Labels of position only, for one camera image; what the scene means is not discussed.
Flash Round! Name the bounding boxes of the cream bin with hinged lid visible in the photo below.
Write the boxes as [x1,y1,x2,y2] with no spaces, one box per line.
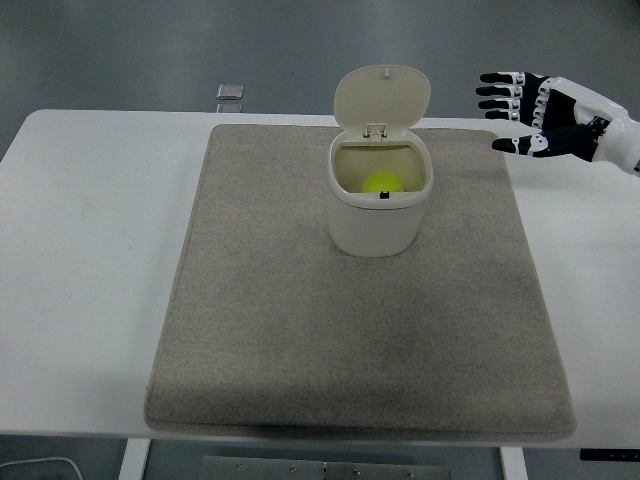
[327,64,434,258]

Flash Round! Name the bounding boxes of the black table control panel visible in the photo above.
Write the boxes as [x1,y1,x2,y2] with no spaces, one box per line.
[579,448,640,461]

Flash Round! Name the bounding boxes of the white table leg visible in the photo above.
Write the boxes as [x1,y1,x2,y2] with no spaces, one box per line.
[499,445,526,480]
[118,437,152,480]

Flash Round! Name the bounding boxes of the grey metal plate with screws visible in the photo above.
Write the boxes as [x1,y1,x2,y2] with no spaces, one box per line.
[199,454,454,480]

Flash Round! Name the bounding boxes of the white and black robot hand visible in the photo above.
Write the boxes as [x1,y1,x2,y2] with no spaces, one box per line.
[475,70,640,177]

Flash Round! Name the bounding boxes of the yellow-green tennis ball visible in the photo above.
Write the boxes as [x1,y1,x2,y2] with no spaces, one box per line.
[360,172,406,194]

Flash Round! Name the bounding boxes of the beige felt mat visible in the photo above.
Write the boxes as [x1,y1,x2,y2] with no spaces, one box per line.
[143,123,579,442]

